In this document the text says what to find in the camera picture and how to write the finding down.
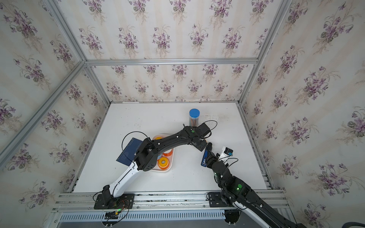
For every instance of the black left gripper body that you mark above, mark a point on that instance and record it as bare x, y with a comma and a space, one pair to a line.
201, 145

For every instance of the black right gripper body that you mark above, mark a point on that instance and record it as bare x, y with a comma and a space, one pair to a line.
212, 159

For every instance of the orange sealing tape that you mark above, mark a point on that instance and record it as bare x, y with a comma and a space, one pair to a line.
168, 153
164, 166

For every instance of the white storage box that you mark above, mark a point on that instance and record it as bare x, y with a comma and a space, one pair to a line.
163, 164

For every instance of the orange sealing tape bottom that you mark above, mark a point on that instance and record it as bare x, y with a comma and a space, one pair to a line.
164, 166

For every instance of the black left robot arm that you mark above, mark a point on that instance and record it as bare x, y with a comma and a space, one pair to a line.
144, 155

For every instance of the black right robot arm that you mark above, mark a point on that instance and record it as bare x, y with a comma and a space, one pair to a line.
236, 193

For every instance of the blue-capped pencil tube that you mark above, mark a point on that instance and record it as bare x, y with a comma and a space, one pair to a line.
194, 115

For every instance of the blue book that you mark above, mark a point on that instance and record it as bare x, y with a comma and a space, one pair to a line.
127, 156

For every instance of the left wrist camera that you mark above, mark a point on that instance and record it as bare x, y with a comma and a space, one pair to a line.
204, 131

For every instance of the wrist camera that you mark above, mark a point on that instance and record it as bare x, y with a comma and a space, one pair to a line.
204, 131
225, 154

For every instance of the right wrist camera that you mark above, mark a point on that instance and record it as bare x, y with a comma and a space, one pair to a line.
225, 154

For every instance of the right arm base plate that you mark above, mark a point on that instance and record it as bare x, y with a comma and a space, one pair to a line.
219, 200

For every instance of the aluminium front rail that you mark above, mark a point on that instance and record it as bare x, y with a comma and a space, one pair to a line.
143, 206

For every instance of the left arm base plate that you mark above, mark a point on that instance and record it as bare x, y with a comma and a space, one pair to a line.
125, 201

